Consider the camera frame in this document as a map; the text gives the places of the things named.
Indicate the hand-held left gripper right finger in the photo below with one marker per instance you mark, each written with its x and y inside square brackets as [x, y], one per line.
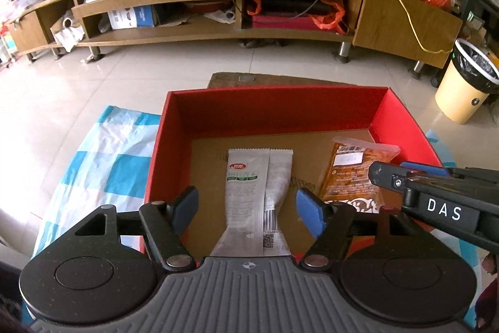
[310, 210]

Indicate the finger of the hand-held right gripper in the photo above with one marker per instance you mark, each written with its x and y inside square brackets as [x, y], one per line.
[388, 177]
[427, 168]

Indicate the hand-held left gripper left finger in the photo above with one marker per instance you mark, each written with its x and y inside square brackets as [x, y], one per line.
[187, 206]

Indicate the orange clear snack packet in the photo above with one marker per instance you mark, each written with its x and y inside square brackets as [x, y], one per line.
[347, 177]

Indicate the white green-label snack packet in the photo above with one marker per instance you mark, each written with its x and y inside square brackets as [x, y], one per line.
[249, 200]

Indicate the red cardboard box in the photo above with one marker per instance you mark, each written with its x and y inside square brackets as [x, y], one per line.
[273, 110]

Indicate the cream trash bin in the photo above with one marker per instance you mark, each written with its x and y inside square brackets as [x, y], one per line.
[460, 91]

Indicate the brown wooden stool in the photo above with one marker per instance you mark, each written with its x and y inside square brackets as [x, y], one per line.
[280, 80]

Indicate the wooden TV cabinet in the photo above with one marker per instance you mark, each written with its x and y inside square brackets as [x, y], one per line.
[405, 24]

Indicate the orange plastic bag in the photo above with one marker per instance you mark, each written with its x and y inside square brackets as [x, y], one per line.
[335, 11]

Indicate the red flat box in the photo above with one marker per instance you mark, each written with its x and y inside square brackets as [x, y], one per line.
[288, 24]

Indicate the blue white carton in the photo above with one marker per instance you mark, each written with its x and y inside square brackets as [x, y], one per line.
[132, 17]

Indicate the white paper bag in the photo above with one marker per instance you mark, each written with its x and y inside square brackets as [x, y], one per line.
[68, 38]

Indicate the white storage trolley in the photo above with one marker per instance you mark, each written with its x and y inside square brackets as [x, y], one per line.
[7, 44]

